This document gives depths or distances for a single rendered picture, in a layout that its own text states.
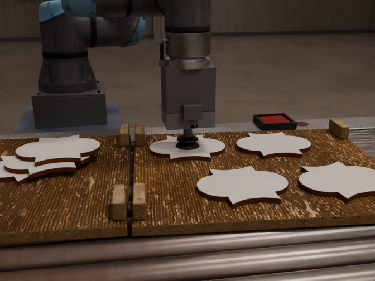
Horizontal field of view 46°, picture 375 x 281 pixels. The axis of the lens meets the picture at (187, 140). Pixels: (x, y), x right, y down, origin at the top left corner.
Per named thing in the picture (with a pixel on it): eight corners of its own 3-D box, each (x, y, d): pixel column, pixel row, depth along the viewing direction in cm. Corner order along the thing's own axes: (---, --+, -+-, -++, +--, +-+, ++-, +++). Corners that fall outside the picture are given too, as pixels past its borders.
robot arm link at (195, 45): (215, 33, 70) (164, 34, 69) (215, 62, 72) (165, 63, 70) (205, 28, 77) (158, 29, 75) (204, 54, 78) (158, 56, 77)
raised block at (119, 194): (114, 200, 62) (113, 182, 61) (127, 199, 62) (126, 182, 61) (111, 222, 56) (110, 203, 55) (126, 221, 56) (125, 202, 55)
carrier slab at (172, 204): (135, 142, 88) (134, 134, 88) (333, 135, 92) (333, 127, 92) (131, 237, 56) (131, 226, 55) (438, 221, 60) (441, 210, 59)
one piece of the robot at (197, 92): (164, 49, 67) (166, 149, 73) (221, 47, 69) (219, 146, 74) (156, 40, 76) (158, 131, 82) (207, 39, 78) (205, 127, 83)
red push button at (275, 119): (257, 121, 103) (257, 116, 102) (282, 120, 104) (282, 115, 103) (265, 130, 97) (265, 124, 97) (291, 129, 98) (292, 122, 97)
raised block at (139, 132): (135, 136, 87) (134, 122, 86) (144, 136, 87) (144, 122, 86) (134, 147, 81) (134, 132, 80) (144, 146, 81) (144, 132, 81)
